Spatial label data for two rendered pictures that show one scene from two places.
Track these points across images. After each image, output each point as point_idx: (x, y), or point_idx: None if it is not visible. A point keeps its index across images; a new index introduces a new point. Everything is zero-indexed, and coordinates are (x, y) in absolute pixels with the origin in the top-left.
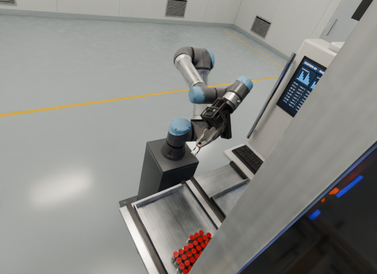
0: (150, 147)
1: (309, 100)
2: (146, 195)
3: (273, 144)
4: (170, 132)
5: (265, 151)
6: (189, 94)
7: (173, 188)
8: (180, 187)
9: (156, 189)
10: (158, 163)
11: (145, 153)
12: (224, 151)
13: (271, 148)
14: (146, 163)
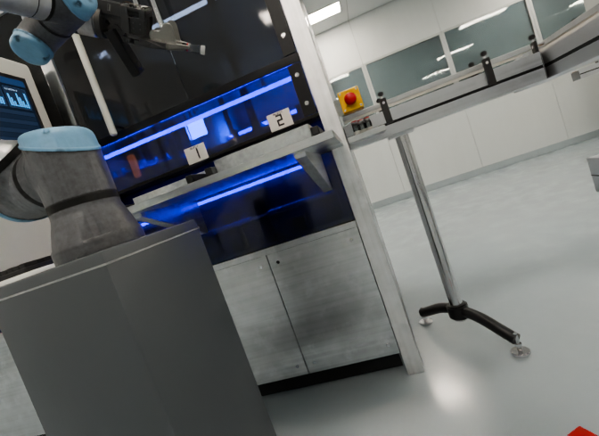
0: (123, 242)
1: None
2: (239, 433)
3: (6, 231)
4: (94, 146)
5: (12, 260)
6: None
7: (235, 152)
8: (223, 165)
9: (225, 312)
10: (178, 226)
11: (132, 306)
12: (32, 272)
13: (12, 242)
14: (162, 329)
